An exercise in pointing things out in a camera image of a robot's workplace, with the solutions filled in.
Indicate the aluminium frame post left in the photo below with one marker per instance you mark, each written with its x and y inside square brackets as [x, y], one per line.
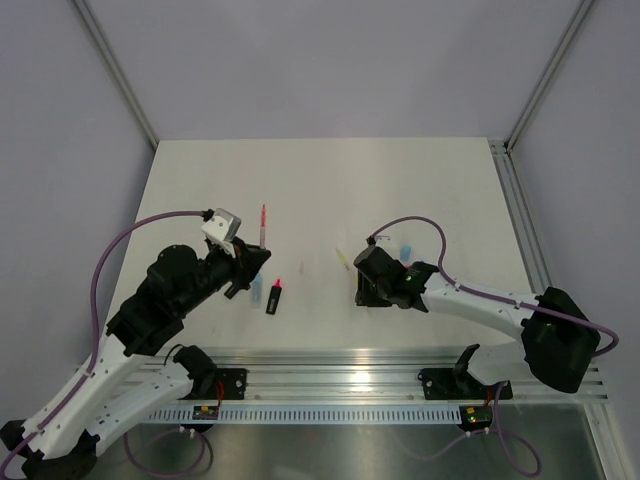
[102, 45]

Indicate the light blue cap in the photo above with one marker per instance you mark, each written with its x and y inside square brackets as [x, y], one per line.
[405, 253]

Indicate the thin red pen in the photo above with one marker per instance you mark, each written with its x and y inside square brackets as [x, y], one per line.
[262, 228]

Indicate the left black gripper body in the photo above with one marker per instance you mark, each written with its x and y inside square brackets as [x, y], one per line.
[222, 268]

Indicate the light blue highlighter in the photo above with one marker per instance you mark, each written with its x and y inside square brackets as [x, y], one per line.
[256, 291]

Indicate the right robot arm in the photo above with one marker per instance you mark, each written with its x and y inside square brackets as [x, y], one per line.
[550, 339]

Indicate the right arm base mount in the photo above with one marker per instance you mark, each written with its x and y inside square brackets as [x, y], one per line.
[476, 411]

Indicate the aluminium mounting rail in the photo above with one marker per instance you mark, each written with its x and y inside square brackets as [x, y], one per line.
[357, 375]

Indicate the aluminium frame post right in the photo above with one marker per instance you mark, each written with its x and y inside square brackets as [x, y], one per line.
[552, 67]

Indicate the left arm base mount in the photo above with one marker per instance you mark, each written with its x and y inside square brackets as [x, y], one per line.
[212, 394]

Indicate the yellow highlighter pen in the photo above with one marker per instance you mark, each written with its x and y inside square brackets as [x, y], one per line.
[344, 262]

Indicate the white slotted cable duct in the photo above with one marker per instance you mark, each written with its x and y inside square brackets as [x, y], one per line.
[307, 415]

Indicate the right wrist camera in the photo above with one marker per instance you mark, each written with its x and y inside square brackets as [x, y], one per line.
[379, 240]

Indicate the black pink highlighter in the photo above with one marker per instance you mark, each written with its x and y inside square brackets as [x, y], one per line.
[274, 297]

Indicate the aluminium frame post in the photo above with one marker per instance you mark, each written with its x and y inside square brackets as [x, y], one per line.
[102, 45]
[552, 67]

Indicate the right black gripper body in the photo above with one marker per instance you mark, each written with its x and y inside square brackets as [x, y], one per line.
[384, 290]

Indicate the aluminium side rail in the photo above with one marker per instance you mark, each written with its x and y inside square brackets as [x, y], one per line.
[526, 236]

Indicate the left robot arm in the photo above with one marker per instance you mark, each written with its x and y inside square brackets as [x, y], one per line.
[65, 439]

